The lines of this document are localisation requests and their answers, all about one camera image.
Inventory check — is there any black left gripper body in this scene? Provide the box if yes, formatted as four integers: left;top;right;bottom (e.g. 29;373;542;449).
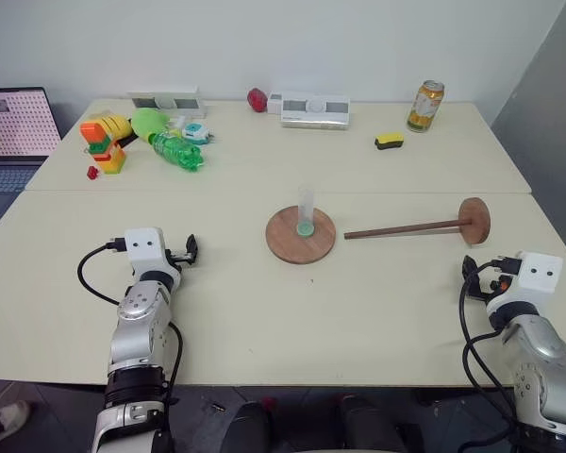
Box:
163;248;193;271

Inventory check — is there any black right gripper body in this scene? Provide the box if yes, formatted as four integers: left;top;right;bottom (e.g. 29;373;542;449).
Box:
474;256;524;299

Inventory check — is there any wooden rod with disc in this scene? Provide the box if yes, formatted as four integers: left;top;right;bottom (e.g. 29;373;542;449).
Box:
342;196;492;247

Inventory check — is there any round wooden base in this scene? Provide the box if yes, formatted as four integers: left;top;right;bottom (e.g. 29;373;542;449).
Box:
265;204;338;266

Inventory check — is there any green plastic bottle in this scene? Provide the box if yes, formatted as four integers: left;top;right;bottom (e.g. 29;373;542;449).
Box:
147;131;207;173

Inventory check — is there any teal and white small device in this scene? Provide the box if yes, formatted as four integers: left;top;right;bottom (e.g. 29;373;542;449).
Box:
180;121;214;146

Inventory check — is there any clear tube with green foot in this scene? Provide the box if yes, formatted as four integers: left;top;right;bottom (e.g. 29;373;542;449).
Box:
295;185;317;236

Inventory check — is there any light green soft toy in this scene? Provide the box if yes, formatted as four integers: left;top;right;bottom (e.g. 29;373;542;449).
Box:
130;107;172;143

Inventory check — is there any colourful toy block tower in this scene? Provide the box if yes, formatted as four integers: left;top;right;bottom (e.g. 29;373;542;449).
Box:
78;120;126;176

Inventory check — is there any yellow striped toy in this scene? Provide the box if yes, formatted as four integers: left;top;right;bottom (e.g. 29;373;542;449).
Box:
91;112;137;143

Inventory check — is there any yellow and black sponge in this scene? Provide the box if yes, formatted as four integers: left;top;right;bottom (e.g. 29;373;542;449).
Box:
373;132;406;152

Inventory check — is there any red round object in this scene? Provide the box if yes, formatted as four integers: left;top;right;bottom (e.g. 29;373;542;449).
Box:
246;86;270;114

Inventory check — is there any yellow green drink can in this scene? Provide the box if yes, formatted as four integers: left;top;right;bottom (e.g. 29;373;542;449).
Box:
406;79;446;134

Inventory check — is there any white and grey flat box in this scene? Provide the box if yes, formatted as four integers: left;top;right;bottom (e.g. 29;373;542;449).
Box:
280;92;352;131

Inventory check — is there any open laptop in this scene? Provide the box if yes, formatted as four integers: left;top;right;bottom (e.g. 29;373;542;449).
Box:
0;86;63;226

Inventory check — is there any white sneaker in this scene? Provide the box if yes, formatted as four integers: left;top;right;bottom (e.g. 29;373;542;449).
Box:
0;399;32;450

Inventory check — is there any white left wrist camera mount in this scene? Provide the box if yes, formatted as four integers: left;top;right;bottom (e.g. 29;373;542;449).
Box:
123;226;182;285

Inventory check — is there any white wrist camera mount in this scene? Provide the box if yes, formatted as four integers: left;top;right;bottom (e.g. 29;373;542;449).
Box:
484;250;564;323
123;226;182;285

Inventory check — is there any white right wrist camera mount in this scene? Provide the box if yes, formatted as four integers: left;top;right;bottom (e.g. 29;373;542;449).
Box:
484;250;564;323

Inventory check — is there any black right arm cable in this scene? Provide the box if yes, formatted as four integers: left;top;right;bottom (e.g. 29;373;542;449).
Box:
458;261;524;453

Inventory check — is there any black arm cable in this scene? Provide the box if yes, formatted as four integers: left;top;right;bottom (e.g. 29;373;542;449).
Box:
458;261;524;453
76;239;129;307

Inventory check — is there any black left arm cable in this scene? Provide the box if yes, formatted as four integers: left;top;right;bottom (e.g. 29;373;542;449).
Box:
76;239;129;307

